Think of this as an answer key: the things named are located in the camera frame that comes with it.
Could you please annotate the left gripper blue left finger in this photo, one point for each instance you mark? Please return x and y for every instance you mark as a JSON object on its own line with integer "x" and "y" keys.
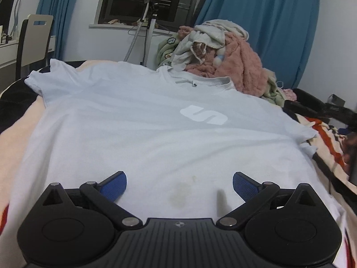
{"x": 101, "y": 197}

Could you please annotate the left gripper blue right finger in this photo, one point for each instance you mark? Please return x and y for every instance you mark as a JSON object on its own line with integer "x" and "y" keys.
{"x": 257, "y": 196}

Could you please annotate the white t-shirt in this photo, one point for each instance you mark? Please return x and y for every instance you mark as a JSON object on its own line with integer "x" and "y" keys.
{"x": 156, "y": 128}

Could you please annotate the striped fleece blanket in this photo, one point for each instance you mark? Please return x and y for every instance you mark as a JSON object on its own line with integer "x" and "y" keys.
{"x": 329, "y": 145}

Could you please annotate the black armchair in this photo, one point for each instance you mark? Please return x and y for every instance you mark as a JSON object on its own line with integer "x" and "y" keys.
{"x": 309, "y": 106}

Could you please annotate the small pink cloth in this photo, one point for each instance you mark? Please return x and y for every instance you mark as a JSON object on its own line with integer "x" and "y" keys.
{"x": 289, "y": 94}

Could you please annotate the pink fluffy blanket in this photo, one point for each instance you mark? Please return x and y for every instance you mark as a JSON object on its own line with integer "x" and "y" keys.
{"x": 239, "y": 62}

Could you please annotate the right blue curtain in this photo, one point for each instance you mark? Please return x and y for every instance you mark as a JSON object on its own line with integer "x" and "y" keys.
{"x": 281, "y": 32}

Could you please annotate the blue curtain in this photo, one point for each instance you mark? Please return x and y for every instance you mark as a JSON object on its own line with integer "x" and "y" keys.
{"x": 62, "y": 11}
{"x": 281, "y": 32}

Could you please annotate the green printed blanket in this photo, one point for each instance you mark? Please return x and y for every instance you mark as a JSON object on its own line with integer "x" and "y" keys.
{"x": 166, "y": 49}

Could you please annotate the white grey garment pile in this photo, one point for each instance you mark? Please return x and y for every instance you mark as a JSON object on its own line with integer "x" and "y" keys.
{"x": 198, "y": 40}

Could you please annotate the white dressing table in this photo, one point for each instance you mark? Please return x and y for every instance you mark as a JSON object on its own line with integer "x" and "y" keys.
{"x": 8, "y": 61}

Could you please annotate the white black chair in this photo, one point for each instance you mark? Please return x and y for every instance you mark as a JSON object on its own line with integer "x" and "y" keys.
{"x": 33, "y": 44}

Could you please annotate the left blue curtain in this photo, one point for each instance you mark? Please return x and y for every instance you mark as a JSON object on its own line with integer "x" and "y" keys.
{"x": 62, "y": 11}

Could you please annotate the wavy vanity mirror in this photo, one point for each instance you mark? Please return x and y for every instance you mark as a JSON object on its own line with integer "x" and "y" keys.
{"x": 9, "y": 19}

